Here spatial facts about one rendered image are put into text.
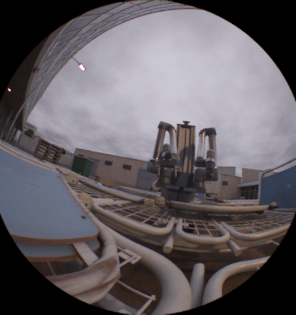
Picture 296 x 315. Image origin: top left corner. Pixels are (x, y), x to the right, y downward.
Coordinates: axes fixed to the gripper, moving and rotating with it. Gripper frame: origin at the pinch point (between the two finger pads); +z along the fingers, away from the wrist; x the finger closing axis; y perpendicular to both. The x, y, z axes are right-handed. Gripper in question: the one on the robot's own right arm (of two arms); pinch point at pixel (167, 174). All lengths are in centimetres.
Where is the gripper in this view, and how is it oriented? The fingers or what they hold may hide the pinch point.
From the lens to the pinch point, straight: 84.7
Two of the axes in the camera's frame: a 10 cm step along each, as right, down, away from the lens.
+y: 0.1, 6.5, 7.6
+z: -1.0, 7.6, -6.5
